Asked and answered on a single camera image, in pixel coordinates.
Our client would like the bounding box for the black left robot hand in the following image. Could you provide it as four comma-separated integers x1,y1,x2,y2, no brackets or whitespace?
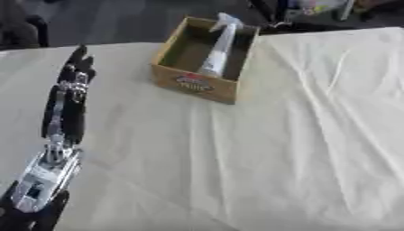
39,43,98,146

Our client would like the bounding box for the white spray bottle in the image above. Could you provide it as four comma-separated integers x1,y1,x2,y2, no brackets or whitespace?
197,12,245,79

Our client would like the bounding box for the tan cardboard box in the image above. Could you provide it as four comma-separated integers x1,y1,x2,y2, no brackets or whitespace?
150,15,262,106

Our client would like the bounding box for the black chair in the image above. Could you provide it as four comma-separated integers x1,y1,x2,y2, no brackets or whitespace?
0,0,51,51

